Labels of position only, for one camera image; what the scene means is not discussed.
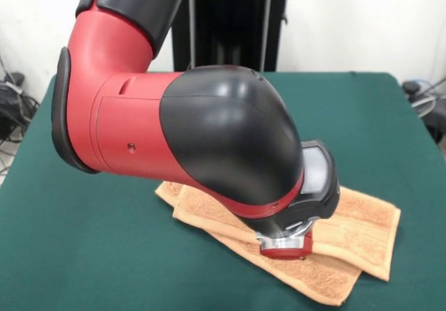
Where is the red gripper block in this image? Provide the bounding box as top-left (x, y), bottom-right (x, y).
top-left (259, 229), bottom-right (314, 259)

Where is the tan terry towel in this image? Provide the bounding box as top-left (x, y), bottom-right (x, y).
top-left (155, 181), bottom-right (401, 307)

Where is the black round floor foot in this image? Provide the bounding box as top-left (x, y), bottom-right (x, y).
top-left (402, 79), bottom-right (423, 95)

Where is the dark green table cloth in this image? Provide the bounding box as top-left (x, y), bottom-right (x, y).
top-left (0, 70), bottom-right (446, 311)

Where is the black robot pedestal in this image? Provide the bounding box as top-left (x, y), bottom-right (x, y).
top-left (170, 0), bottom-right (291, 73)

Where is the black cable bundle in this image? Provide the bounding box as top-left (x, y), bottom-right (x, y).
top-left (0, 72), bottom-right (41, 144)

